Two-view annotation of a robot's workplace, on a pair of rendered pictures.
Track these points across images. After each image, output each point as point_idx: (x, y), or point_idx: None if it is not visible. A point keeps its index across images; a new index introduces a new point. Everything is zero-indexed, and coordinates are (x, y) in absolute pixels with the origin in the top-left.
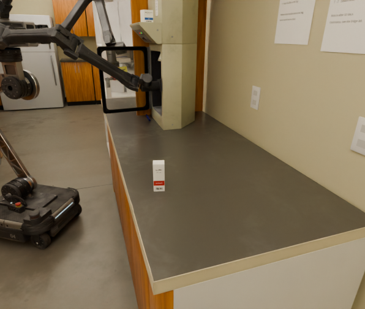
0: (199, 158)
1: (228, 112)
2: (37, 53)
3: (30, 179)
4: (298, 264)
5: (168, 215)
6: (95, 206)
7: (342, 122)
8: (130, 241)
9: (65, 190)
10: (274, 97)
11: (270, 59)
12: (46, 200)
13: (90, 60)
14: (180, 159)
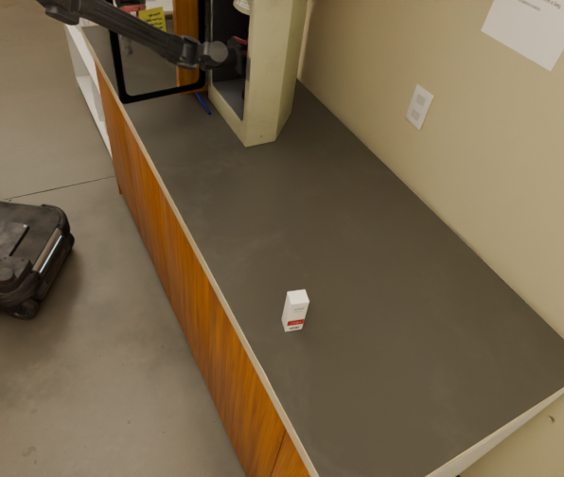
0: (329, 234)
1: (353, 103)
2: None
3: None
4: (494, 436)
5: (324, 388)
6: (94, 228)
7: None
8: (201, 331)
9: (40, 212)
10: (457, 124)
11: (465, 55)
12: (11, 238)
13: (102, 22)
14: (301, 238)
